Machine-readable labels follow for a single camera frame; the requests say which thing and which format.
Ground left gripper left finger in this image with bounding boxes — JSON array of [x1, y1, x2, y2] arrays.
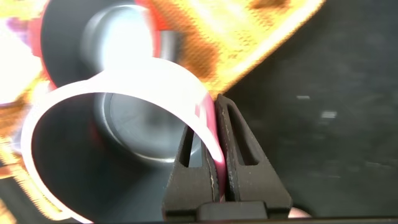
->
[[161, 124, 220, 222]]

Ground red pot black handles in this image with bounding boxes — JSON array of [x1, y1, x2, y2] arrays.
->
[[27, 0, 183, 91]]

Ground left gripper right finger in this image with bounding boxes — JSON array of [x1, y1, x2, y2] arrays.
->
[[215, 93, 293, 219]]

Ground wicker basket brown handles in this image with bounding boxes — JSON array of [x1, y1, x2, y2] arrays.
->
[[0, 0, 326, 224]]

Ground black tablecloth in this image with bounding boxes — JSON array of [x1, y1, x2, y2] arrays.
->
[[223, 0, 398, 218]]

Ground pink saucepan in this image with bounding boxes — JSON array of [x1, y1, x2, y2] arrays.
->
[[20, 57, 227, 224]]

